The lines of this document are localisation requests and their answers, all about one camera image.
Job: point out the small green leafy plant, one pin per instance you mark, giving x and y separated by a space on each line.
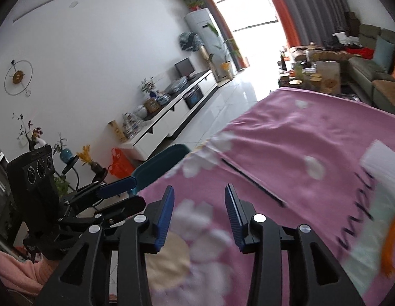
62 186

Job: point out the black built-in oven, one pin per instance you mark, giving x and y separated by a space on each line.
193 97

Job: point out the red cloth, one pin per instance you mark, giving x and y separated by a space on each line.
361 52

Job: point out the orange grey narrow curtain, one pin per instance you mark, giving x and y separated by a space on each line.
223 28

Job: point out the plant in teal vase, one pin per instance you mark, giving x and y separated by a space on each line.
66 155

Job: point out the blue patterned cloth bundle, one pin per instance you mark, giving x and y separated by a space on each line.
190 41

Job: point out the yellow patterned box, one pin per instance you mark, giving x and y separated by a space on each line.
116 130

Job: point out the orange grey wide curtain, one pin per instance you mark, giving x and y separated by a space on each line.
312 3

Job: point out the dark coffee table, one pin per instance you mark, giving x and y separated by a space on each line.
350 97

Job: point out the tall plant in yellow pot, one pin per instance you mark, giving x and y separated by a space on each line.
226 67

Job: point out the plastic wrapped flat dish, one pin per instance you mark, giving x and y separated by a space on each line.
177 85

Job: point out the dried branches in vase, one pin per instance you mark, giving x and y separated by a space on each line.
30 134

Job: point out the black tiered plant stand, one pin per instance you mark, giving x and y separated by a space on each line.
100 175

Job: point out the white standing air conditioner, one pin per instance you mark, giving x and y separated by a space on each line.
204 32

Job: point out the group of jars and boxes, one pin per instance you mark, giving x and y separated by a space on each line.
312 78

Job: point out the blue white porcelain jar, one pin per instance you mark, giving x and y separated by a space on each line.
163 97

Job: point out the black monitor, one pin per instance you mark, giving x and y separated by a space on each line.
184 67

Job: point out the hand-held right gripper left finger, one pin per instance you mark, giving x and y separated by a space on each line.
164 216

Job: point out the gold decorative box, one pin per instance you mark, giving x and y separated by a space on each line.
151 105

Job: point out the teal chair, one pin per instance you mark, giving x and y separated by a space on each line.
159 162

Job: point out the pink floral blanket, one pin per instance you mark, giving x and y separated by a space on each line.
280 127

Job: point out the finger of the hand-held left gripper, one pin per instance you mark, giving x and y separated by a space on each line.
117 186
130 205

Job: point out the red potted plant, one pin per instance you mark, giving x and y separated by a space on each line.
195 4

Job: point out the round metal wall clock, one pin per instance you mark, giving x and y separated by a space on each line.
18 77

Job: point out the green brown sofa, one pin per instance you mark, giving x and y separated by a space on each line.
369 70

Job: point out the plastic wrapped round jar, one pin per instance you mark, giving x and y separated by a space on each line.
140 111

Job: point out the light blue cushion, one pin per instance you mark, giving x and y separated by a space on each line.
384 54

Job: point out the yellow flowers in dark vase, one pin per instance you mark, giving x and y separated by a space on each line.
89 161

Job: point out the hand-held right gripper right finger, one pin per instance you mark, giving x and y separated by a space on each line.
232 216

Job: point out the gold floor stand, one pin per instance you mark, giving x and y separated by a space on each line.
207 63

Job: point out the plastic wrapped ornament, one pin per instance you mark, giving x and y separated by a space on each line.
131 125

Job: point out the dark wall shelf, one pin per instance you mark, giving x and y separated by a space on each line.
3 197

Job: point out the orange plastic bag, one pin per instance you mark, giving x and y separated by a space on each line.
119 164

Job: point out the person's left forearm pink sleeve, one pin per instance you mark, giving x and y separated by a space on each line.
19 271

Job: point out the white printed paper packaging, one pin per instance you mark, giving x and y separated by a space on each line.
373 229

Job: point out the small plant in porcelain vase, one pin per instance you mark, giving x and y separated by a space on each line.
149 88

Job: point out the white long media cabinet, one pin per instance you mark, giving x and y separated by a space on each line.
172 118

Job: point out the thin dark stick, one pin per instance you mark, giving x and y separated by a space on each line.
253 181

